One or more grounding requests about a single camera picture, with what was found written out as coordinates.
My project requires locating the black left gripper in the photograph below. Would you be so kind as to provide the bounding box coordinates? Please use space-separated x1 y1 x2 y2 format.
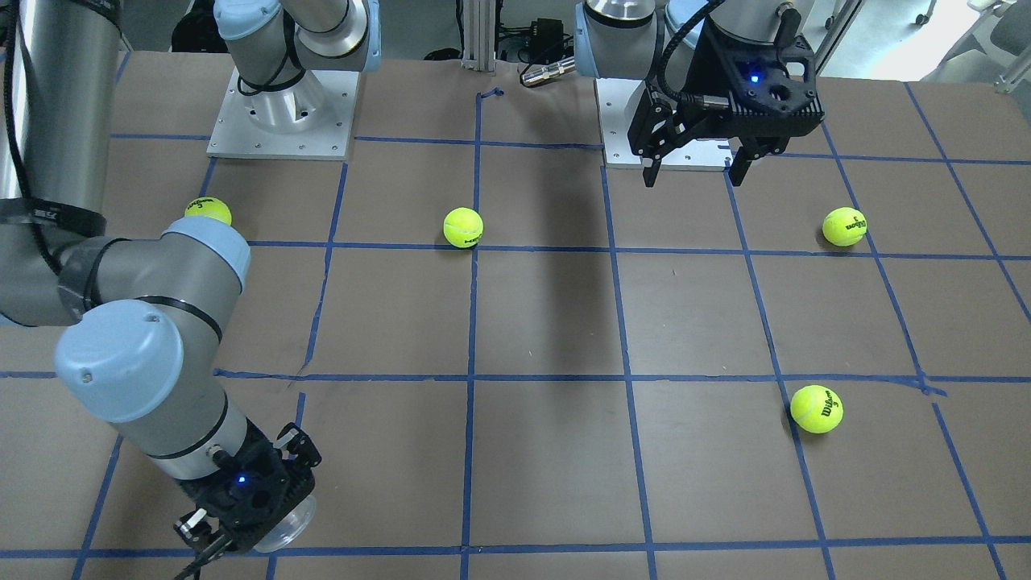
627 16 826 187

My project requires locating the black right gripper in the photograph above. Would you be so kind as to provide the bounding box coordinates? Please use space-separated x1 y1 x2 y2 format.
174 422 321 555

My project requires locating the clear tennis ball can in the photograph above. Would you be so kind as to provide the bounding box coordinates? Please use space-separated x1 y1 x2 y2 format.
253 494 317 553

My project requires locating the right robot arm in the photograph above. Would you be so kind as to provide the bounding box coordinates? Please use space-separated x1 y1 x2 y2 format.
2 1 321 570

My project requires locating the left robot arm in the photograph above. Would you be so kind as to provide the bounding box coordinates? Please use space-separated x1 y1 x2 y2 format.
574 1 826 187

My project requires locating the tennis ball near base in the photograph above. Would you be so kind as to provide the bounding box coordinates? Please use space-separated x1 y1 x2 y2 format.
821 208 868 247
184 196 233 226

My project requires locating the middle tennis ball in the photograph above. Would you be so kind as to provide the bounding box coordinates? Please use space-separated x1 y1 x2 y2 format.
442 208 485 249

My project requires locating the outer tennis ball with logo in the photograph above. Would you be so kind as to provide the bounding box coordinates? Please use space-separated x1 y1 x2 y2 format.
789 384 844 434

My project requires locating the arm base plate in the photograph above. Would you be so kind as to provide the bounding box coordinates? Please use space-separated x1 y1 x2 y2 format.
206 71 362 161
594 77 739 171

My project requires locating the aluminium frame post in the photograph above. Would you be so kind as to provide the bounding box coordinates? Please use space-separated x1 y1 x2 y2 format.
459 0 498 76

